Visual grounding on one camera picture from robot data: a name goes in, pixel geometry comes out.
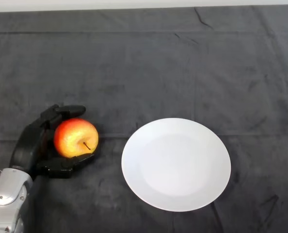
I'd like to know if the white round plate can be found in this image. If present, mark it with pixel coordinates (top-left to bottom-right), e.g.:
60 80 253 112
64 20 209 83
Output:
121 117 232 212

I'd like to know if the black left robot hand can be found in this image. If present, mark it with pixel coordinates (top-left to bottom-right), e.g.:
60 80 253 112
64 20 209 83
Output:
9 104 96 181

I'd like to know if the black table cloth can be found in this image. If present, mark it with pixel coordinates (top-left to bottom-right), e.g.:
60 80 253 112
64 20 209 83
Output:
0 5 288 233

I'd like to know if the red yellow apple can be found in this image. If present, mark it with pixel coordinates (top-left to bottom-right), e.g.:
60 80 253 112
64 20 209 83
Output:
53 118 99 159

